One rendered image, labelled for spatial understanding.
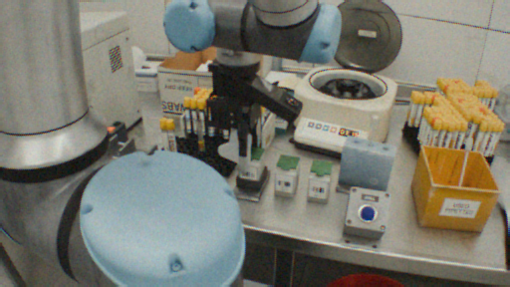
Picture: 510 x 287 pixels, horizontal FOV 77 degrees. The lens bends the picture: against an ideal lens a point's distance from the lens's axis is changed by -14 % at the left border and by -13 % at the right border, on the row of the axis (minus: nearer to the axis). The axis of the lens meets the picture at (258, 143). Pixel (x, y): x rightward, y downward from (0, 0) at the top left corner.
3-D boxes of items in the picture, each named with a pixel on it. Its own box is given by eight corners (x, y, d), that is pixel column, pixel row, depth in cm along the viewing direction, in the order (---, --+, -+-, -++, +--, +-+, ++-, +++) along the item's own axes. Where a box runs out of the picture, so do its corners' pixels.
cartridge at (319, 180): (306, 200, 71) (309, 172, 68) (310, 185, 75) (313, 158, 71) (326, 204, 70) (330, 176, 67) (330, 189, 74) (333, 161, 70)
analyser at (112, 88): (6, 152, 85) (-29, 44, 69) (71, 107, 107) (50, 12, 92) (91, 175, 78) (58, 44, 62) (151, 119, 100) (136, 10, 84)
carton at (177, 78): (160, 117, 101) (153, 65, 93) (202, 79, 124) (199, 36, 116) (244, 129, 95) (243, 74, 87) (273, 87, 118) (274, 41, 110)
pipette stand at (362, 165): (335, 190, 74) (341, 148, 68) (343, 171, 79) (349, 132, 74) (382, 202, 70) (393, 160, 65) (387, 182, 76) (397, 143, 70)
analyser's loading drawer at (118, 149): (71, 159, 79) (65, 141, 76) (88, 145, 84) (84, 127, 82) (144, 177, 74) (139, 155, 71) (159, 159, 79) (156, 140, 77)
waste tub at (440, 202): (417, 227, 64) (431, 185, 59) (409, 183, 75) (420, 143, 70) (483, 233, 62) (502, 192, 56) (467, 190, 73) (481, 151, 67)
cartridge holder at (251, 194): (232, 197, 72) (231, 182, 70) (246, 170, 79) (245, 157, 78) (258, 202, 71) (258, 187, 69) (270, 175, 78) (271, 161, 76)
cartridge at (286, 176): (273, 194, 73) (274, 166, 69) (279, 180, 77) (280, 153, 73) (293, 198, 72) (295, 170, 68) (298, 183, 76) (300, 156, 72)
